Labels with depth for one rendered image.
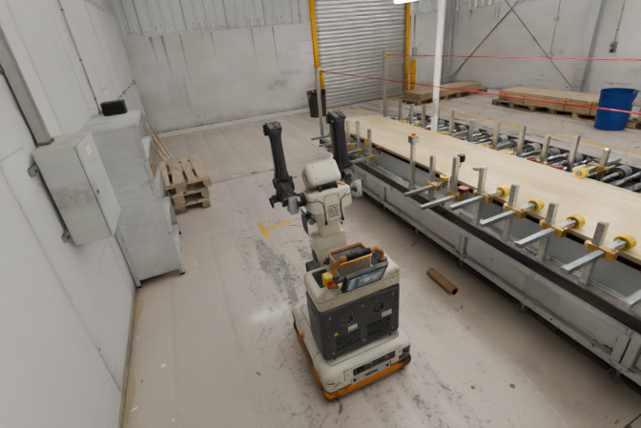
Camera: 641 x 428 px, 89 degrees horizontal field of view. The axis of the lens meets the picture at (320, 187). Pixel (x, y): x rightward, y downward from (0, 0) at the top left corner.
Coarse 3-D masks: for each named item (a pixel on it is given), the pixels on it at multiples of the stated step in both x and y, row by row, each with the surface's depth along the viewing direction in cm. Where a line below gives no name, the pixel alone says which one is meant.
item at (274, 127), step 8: (272, 128) 197; (280, 128) 198; (272, 136) 199; (280, 136) 199; (280, 144) 200; (280, 152) 201; (280, 160) 202; (280, 168) 203; (280, 176) 204; (288, 176) 205; (280, 192) 205
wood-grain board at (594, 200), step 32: (352, 128) 447; (384, 128) 433; (416, 128) 421; (416, 160) 319; (448, 160) 312; (480, 160) 306; (512, 160) 299; (544, 192) 241; (576, 192) 237; (608, 192) 233; (640, 224) 196; (640, 256) 170
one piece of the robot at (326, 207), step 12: (312, 192) 197; (324, 192) 196; (336, 192) 198; (348, 192) 201; (312, 204) 194; (324, 204) 197; (336, 204) 201; (348, 204) 203; (324, 216) 199; (336, 216) 202; (324, 228) 209; (336, 228) 212; (312, 240) 219; (324, 240) 213; (336, 240) 216; (312, 252) 225; (324, 252) 216
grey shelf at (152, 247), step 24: (96, 120) 303; (120, 120) 292; (144, 120) 349; (96, 144) 263; (120, 144) 270; (144, 144) 325; (120, 168) 276; (144, 168) 284; (120, 192) 283; (144, 192) 291; (120, 216) 290; (144, 216) 298; (168, 216) 340; (120, 240) 297; (144, 240) 306; (168, 240) 315; (144, 264) 314; (168, 264) 324
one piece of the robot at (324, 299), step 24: (336, 264) 174; (312, 288) 184; (336, 288) 180; (360, 288) 185; (384, 288) 196; (312, 312) 196; (336, 312) 185; (360, 312) 193; (384, 312) 201; (336, 336) 192; (360, 336) 201
